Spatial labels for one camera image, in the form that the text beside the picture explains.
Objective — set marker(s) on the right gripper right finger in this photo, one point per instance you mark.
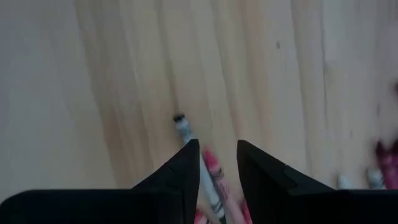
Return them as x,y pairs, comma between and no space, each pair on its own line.
264,186

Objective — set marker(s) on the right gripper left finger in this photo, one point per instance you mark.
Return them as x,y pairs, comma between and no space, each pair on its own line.
180,186

